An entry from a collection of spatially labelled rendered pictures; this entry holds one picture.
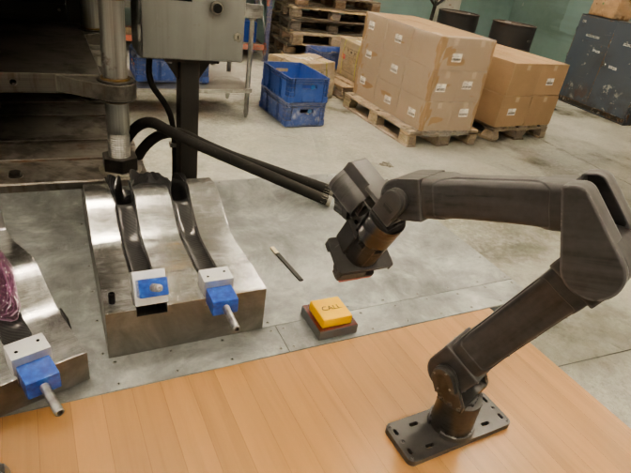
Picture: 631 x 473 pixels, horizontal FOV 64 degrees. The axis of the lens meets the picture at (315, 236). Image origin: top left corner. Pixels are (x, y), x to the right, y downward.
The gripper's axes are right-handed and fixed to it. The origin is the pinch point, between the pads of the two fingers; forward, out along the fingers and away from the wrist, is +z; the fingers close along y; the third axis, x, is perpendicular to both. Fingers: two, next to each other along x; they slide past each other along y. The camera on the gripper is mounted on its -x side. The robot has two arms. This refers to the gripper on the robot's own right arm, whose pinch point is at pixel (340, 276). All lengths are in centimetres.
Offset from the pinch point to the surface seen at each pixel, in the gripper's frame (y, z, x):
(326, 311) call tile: 1.6, 6.6, 3.6
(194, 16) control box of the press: 6, 19, -92
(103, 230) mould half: 36.8, 13.9, -22.3
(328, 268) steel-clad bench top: -7.8, 18.3, -9.9
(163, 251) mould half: 27.2, 11.5, -15.0
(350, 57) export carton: -254, 268, -370
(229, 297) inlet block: 20.2, 0.7, 0.3
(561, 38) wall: -642, 270, -437
